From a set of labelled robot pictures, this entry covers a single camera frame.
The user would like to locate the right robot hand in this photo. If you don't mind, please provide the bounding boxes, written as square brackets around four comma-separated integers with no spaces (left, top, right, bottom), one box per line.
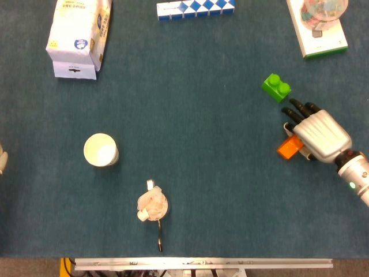
[281,98,353,164]

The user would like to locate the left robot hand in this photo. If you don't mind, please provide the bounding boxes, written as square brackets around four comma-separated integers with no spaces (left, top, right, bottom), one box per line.
[0,141,9,175]

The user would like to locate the orange toy brick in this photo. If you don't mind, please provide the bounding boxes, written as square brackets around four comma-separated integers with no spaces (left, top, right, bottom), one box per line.
[276,135,305,159]

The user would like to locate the green toy brick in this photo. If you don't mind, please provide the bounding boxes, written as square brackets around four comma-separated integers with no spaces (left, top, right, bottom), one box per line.
[261,73,292,103]

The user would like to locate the white green flat box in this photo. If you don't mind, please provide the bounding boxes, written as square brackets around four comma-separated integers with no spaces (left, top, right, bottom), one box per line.
[286,0,349,60]

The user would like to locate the white paper cup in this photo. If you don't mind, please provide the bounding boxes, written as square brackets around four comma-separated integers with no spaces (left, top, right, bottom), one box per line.
[83,133,119,167]

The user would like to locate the clear jar of colourful clips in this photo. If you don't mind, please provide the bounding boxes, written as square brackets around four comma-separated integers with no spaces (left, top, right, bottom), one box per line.
[300,0,349,31]

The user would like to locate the white tissue pack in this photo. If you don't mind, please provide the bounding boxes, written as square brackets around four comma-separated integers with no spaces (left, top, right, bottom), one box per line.
[45,0,113,80]

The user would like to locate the crumpled plastic wrapped items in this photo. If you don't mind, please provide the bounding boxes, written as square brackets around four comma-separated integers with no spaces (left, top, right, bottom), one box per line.
[137,179,168,222]

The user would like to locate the blue white magic snake toy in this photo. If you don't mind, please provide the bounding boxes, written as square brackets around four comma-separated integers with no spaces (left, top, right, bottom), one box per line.
[156,0,236,21]

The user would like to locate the yellow frame part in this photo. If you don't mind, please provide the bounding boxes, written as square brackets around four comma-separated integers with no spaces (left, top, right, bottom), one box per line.
[59,257,73,277]

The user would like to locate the metal strainer with handle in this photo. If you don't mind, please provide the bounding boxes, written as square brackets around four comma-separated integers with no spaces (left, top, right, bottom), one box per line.
[137,192,170,253]

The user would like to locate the aluminium frame rail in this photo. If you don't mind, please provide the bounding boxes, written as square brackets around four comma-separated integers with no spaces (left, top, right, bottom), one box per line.
[74,257,333,271]

